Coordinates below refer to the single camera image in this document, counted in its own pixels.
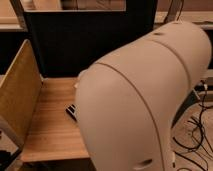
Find dark right side panel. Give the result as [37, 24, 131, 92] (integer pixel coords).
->
[172, 91, 199, 126]

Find wooden side panel left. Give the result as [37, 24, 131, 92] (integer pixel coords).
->
[0, 40, 42, 148]

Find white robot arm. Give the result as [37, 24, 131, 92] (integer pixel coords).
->
[75, 21, 212, 171]

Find black floor cables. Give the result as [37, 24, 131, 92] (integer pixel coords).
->
[171, 79, 213, 171]

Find black back panel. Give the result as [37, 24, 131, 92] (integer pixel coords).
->
[24, 0, 158, 77]

